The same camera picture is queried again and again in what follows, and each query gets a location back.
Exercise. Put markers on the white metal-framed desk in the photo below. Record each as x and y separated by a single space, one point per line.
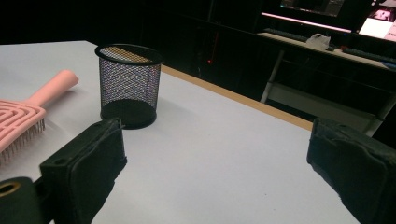
311 99

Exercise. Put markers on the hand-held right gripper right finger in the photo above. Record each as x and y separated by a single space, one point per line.
355 168

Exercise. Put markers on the dark keyboard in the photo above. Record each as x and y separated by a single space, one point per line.
285 34
367 55

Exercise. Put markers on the white plastic bag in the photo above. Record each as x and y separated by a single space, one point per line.
318 42

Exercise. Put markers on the black mesh pen holder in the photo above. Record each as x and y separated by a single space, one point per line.
129 81

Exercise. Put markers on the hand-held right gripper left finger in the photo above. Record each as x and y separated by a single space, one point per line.
84 168

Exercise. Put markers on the bright computer monitor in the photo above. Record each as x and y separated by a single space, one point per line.
378 26

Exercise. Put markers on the dark computer monitor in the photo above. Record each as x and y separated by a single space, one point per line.
311 11

